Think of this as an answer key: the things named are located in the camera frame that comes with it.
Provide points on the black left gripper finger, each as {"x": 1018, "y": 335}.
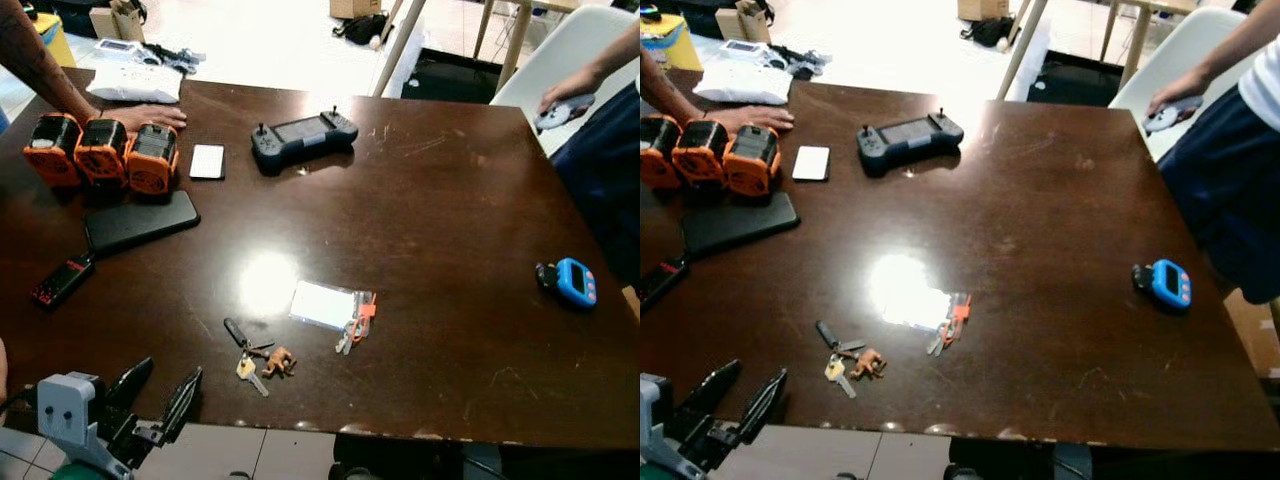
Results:
{"x": 184, "y": 405}
{"x": 765, "y": 408}
{"x": 716, "y": 390}
{"x": 130, "y": 382}

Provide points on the keys with brown animal charm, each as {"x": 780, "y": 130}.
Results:
{"x": 278, "y": 362}
{"x": 868, "y": 363}

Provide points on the grey gamepad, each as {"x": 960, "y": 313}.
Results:
{"x": 1170, "y": 115}
{"x": 560, "y": 113}

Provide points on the forearm of gamepad person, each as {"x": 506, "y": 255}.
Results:
{"x": 620, "y": 55}
{"x": 1240, "y": 35}

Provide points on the bare person forearm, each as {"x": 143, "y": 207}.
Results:
{"x": 665, "y": 90}
{"x": 40, "y": 60}

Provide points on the clear badge holder with keys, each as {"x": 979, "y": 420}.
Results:
{"x": 322, "y": 304}
{"x": 950, "y": 320}

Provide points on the bare person hand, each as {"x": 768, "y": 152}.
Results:
{"x": 760, "y": 118}
{"x": 150, "y": 116}

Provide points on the person hand with gamepad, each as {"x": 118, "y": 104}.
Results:
{"x": 1185, "y": 87}
{"x": 578, "y": 84}

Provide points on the small black red device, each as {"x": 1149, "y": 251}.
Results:
{"x": 62, "y": 282}
{"x": 662, "y": 283}

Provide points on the black tablet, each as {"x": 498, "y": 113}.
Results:
{"x": 140, "y": 222}
{"x": 740, "y": 223}

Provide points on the blue digital timer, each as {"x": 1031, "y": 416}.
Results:
{"x": 1168, "y": 283}
{"x": 573, "y": 282}

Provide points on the orange black battery pack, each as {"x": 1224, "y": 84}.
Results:
{"x": 700, "y": 155}
{"x": 153, "y": 160}
{"x": 752, "y": 160}
{"x": 102, "y": 155}
{"x": 658, "y": 155}
{"x": 52, "y": 152}

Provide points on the white card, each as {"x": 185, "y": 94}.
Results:
{"x": 811, "y": 163}
{"x": 207, "y": 161}

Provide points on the person in navy trousers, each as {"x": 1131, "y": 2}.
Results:
{"x": 605, "y": 180}
{"x": 1230, "y": 190}

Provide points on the black handheld screen controller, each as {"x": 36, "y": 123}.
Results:
{"x": 908, "y": 138}
{"x": 303, "y": 138}

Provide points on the white pouch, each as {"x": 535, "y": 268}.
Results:
{"x": 742, "y": 86}
{"x": 135, "y": 85}

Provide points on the white remote controller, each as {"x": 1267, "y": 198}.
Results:
{"x": 750, "y": 52}
{"x": 125, "y": 50}

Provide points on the yellow container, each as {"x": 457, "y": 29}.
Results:
{"x": 55, "y": 42}
{"x": 670, "y": 48}

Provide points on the cardboard box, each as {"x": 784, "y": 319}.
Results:
{"x": 115, "y": 22}
{"x": 742, "y": 22}

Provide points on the white plastic chair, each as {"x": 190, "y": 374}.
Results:
{"x": 1185, "y": 50}
{"x": 575, "y": 45}

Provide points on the wooden table leg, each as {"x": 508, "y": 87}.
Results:
{"x": 1138, "y": 40}
{"x": 1022, "y": 45}
{"x": 400, "y": 45}
{"x": 516, "y": 40}

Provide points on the black bag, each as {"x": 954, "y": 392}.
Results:
{"x": 990, "y": 32}
{"x": 365, "y": 28}

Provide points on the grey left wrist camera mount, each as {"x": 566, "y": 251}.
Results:
{"x": 65, "y": 405}
{"x": 652, "y": 405}

